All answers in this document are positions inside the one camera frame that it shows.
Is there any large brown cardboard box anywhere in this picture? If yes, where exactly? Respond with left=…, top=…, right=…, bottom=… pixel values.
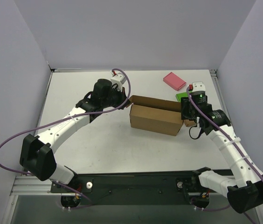
left=128, top=95, right=183, bottom=136

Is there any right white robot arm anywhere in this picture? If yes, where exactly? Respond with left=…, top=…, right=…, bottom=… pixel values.
left=181, top=91, right=263, bottom=213

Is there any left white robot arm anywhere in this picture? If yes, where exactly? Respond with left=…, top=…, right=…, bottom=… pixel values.
left=20, top=74, right=129, bottom=192

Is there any small brown cardboard box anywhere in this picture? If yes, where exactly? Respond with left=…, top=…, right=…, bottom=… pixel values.
left=183, top=119, right=196, bottom=127

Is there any green paper box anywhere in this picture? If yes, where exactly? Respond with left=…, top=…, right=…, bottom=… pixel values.
left=175, top=92, right=188, bottom=102

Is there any pink paper box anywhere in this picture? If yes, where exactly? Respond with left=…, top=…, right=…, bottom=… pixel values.
left=163, top=72, right=187, bottom=91

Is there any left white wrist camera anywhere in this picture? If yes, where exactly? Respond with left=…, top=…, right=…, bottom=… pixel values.
left=110, top=71, right=126, bottom=91

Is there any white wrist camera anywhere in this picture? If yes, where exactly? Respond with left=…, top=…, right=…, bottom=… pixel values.
left=189, top=81, right=206, bottom=92
left=110, top=71, right=126, bottom=91

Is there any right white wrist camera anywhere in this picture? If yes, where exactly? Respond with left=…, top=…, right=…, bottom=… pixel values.
left=189, top=81, right=206, bottom=92

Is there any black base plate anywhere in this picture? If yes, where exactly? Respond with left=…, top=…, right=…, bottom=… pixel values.
left=49, top=171, right=218, bottom=206

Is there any aluminium frame rail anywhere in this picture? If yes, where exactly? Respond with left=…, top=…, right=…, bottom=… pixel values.
left=10, top=69, right=263, bottom=196

